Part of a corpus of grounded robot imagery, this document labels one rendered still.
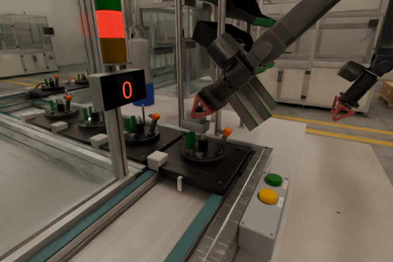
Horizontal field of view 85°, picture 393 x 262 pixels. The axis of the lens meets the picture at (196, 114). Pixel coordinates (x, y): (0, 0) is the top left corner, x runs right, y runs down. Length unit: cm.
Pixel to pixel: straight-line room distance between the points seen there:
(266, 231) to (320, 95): 426
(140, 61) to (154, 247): 118
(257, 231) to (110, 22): 49
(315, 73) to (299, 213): 400
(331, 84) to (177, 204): 425
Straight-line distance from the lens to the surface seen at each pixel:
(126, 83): 50
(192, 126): 62
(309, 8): 55
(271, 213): 53
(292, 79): 460
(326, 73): 459
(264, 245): 50
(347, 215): 76
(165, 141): 76
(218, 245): 45
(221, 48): 54
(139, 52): 148
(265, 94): 105
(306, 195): 77
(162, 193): 62
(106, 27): 49
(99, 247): 54
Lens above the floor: 131
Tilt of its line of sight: 20 degrees down
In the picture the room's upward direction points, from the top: straight up
